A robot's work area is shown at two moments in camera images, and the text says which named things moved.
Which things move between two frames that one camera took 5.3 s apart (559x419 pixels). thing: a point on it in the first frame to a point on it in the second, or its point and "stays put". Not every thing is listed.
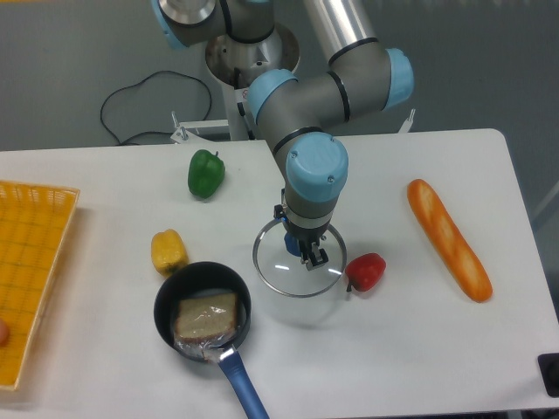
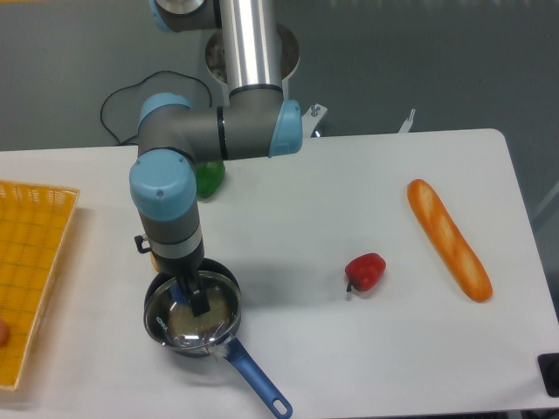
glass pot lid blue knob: (277, 261) to (169, 319)
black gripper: (306, 236) to (185, 268)
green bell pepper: (205, 173) stays put
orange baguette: (450, 241) stays put
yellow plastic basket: (34, 222) stays put
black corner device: (548, 365) stays put
